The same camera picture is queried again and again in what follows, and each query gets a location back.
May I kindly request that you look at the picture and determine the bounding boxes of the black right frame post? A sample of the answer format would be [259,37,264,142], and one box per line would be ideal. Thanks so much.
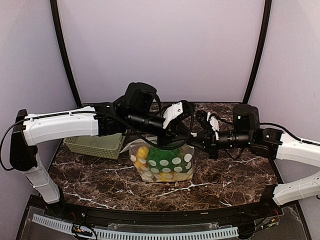
[242,0,273,104]

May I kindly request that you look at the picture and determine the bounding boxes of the black frame post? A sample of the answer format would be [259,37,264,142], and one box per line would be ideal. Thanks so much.
[49,0,82,108]
[242,0,273,104]

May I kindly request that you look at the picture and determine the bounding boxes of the light green perforated basket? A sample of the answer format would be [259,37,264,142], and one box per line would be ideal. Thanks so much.
[63,133,126,160]

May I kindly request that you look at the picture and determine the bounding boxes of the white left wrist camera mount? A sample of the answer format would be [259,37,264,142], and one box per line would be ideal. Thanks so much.
[162,101,183,129]

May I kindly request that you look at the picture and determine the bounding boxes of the yellow fake lemon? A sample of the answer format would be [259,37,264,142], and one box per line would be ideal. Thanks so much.
[134,146,150,171]

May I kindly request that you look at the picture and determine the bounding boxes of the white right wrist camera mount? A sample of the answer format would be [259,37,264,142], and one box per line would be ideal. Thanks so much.
[207,112,220,141]

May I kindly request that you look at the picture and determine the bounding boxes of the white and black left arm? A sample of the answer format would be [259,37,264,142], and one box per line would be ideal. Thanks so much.
[4,101,193,218]

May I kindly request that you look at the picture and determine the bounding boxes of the black front rail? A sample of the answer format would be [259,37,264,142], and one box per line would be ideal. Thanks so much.
[27,194,301,228]

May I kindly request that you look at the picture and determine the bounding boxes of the green fake vegetable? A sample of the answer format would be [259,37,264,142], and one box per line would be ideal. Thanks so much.
[146,145,195,174]

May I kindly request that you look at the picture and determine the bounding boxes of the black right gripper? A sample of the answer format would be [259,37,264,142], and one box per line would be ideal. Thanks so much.
[186,128,253,159]

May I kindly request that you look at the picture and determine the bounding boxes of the grey slotted cable duct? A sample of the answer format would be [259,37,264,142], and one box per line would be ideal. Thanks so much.
[32,213,239,240]

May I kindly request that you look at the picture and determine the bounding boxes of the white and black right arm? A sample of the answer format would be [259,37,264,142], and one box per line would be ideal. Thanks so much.
[189,104,320,217]

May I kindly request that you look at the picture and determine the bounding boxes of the black left frame post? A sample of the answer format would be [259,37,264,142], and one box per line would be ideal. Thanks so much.
[49,0,82,108]

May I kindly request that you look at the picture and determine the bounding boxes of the clear zip top bag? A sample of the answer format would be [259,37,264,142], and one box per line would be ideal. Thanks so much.
[122,139,195,183]

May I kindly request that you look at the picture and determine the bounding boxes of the pale yellow fake food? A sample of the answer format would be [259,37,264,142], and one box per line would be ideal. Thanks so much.
[154,172,190,182]

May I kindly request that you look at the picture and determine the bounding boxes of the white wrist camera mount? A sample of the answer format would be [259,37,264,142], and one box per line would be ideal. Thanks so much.
[162,101,183,129]
[207,112,220,141]

